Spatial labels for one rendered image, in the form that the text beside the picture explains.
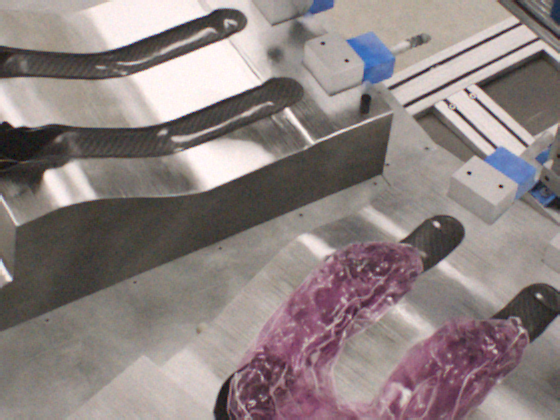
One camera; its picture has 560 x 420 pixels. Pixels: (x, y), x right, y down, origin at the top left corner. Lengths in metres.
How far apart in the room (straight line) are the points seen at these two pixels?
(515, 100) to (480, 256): 1.09
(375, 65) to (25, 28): 0.33
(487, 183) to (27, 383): 0.44
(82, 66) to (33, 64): 0.05
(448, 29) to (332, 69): 1.45
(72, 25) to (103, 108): 0.13
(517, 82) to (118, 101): 1.17
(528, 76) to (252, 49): 1.08
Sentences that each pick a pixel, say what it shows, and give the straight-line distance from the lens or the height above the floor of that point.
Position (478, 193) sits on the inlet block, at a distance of 1.22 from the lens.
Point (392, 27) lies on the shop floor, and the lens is 2.67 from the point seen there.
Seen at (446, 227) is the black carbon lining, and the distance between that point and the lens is 1.23.
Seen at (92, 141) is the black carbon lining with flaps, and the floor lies 0.91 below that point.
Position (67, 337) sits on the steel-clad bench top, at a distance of 1.20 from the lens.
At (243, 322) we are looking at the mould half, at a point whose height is 0.88.
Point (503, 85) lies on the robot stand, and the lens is 2.30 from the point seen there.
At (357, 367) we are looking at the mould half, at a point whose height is 0.89.
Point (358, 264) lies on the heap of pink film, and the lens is 1.11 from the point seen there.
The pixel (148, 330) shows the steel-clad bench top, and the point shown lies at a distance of 1.20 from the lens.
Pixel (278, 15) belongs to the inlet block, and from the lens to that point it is 1.33.
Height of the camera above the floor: 1.79
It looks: 48 degrees down
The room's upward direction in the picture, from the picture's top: 6 degrees clockwise
